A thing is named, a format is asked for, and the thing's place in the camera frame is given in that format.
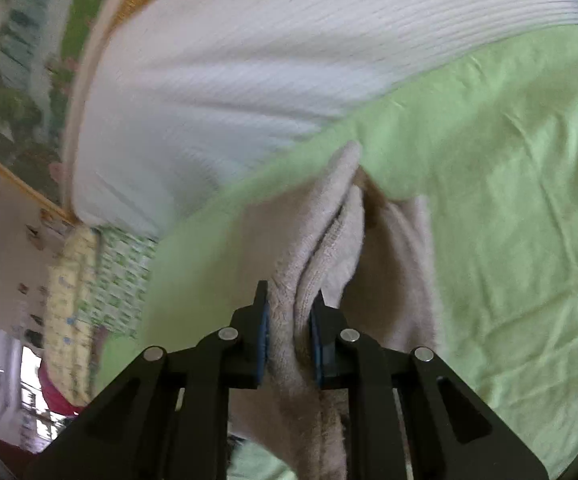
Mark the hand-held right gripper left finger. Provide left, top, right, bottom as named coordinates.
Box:
left=24, top=280, right=270, bottom=480

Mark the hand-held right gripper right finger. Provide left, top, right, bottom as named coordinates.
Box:
left=309, top=290, right=550, bottom=480

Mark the beige knit sweater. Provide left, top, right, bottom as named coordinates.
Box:
left=229, top=140, right=445, bottom=480

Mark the green patterned pillow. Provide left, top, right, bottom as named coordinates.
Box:
left=86, top=227, right=160, bottom=341

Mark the yellow patterned cloth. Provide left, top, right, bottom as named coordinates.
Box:
left=44, top=227, right=102, bottom=406

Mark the magenta cloth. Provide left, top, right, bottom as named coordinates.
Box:
left=36, top=360, right=84, bottom=418

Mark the window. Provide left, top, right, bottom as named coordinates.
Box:
left=16, top=342, right=72, bottom=443

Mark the green bed sheet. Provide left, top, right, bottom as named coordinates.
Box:
left=94, top=25, right=578, bottom=480

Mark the white striped pillow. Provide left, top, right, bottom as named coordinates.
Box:
left=71, top=0, right=578, bottom=238

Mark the framed floral wall picture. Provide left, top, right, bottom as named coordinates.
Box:
left=0, top=0, right=185, bottom=221

